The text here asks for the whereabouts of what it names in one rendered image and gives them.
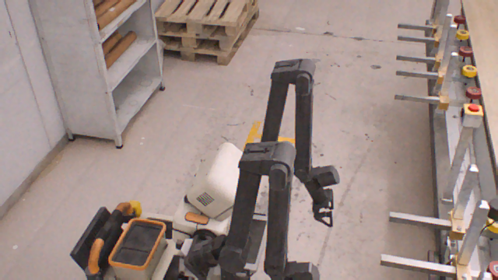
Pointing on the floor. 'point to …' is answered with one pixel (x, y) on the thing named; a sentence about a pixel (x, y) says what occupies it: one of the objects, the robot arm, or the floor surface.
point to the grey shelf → (124, 22)
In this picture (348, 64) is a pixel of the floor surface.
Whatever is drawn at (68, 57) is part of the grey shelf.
